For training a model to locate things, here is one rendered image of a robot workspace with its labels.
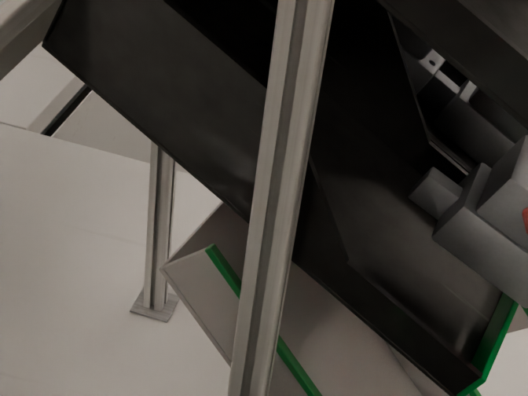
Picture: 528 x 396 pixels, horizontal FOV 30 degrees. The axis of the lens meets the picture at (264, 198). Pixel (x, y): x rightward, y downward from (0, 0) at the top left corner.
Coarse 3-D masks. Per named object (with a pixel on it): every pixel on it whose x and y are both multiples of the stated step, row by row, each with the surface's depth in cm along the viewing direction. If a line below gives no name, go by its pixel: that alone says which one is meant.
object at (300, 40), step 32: (288, 0) 39; (320, 0) 38; (288, 32) 40; (320, 32) 39; (288, 64) 41; (320, 64) 42; (288, 96) 42; (288, 128) 43; (160, 160) 88; (288, 160) 43; (160, 192) 91; (256, 192) 45; (288, 192) 44; (160, 224) 92; (256, 224) 46; (288, 224) 45; (160, 256) 94; (256, 256) 47; (288, 256) 48; (160, 288) 97; (256, 288) 49; (160, 320) 98; (256, 320) 50; (256, 352) 51; (256, 384) 52
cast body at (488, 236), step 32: (512, 160) 49; (416, 192) 52; (448, 192) 51; (480, 192) 50; (512, 192) 48; (448, 224) 50; (480, 224) 49; (512, 224) 49; (480, 256) 50; (512, 256) 50; (512, 288) 51
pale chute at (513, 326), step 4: (520, 308) 80; (524, 308) 80; (516, 312) 81; (520, 312) 80; (524, 312) 80; (516, 316) 81; (520, 316) 81; (524, 316) 80; (512, 320) 81; (516, 320) 81; (520, 320) 81; (524, 320) 81; (512, 324) 81; (516, 324) 81; (520, 324) 81; (524, 324) 81; (508, 328) 82; (512, 328) 82; (516, 328) 81; (520, 328) 81; (524, 328) 81; (508, 332) 82
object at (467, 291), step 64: (64, 0) 48; (128, 0) 46; (192, 0) 58; (256, 0) 58; (64, 64) 50; (128, 64) 48; (192, 64) 47; (256, 64) 58; (384, 64) 57; (192, 128) 49; (256, 128) 47; (320, 128) 57; (384, 128) 59; (320, 192) 47; (384, 192) 57; (320, 256) 49; (384, 256) 54; (448, 256) 56; (384, 320) 50; (448, 320) 53; (448, 384) 50
